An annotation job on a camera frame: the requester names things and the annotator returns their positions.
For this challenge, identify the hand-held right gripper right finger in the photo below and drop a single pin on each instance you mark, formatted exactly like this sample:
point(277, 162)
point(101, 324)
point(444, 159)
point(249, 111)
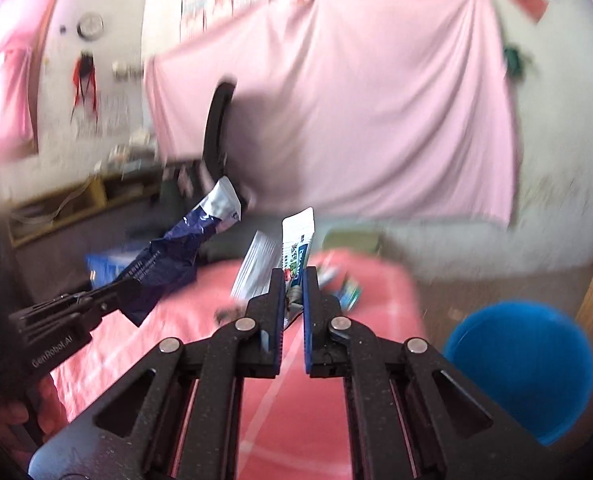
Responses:
point(307, 320)

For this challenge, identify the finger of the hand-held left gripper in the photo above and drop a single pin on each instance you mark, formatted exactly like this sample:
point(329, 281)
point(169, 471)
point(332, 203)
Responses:
point(109, 297)

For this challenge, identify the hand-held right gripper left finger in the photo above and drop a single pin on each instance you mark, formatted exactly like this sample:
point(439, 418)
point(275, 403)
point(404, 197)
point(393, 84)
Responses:
point(278, 320)

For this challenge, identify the dark blue wrapper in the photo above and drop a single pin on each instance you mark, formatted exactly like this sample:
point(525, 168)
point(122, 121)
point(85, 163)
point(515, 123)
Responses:
point(171, 260)

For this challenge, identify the white toothpaste tube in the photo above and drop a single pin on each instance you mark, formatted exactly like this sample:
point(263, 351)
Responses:
point(296, 240)

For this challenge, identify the blue plastic bin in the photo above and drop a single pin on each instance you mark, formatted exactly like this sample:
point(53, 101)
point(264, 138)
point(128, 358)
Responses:
point(521, 360)

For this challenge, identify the person's left hand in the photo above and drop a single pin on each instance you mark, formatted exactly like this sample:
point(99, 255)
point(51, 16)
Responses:
point(51, 407)

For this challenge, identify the blue cardboard box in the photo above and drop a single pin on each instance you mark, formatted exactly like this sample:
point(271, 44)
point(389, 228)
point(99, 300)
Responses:
point(106, 265)

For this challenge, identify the silver foil packet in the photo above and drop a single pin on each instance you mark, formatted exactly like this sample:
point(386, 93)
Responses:
point(256, 265)

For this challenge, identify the pink checked tablecloth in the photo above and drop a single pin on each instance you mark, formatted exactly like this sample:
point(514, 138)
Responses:
point(176, 320)

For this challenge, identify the green plastic stool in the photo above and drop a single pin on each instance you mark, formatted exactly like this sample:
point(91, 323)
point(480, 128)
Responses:
point(351, 240)

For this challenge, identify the wooden low shelf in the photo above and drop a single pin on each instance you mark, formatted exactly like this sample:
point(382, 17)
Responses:
point(91, 190)

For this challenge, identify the black office chair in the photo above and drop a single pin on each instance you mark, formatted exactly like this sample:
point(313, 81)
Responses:
point(215, 120)

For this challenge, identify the pink hanging sheet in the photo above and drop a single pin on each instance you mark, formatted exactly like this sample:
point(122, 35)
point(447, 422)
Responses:
point(366, 110)

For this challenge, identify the red hanging tassel ornament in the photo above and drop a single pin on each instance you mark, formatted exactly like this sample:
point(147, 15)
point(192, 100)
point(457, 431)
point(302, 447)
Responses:
point(84, 80)

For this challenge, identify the pink curtain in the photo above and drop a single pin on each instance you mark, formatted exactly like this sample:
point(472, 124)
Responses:
point(1, 100)

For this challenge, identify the round wall clock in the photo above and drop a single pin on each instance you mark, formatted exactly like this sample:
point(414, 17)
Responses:
point(90, 26)

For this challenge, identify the green wall hanging item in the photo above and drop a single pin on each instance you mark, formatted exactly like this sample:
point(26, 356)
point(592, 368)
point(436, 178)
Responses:
point(514, 60)

